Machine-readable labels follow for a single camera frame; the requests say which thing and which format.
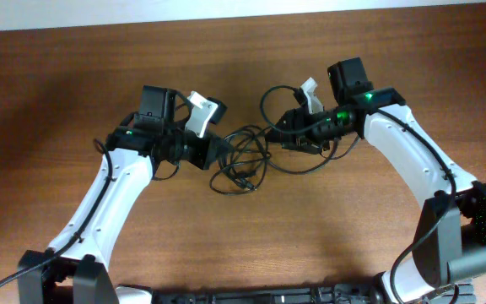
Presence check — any left camera black cable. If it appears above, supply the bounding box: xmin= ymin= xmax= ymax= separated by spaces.
xmin=0 ymin=90 xmax=193 ymax=304

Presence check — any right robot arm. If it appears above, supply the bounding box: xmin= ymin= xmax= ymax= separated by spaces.
xmin=266 ymin=57 xmax=486 ymax=303

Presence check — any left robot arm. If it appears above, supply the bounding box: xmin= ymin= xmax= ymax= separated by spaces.
xmin=18 ymin=86 xmax=230 ymax=303

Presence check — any black usb cable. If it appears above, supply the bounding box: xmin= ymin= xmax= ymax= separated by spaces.
xmin=208 ymin=124 xmax=361 ymax=196

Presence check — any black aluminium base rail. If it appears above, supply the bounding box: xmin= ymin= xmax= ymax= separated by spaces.
xmin=116 ymin=281 xmax=476 ymax=304

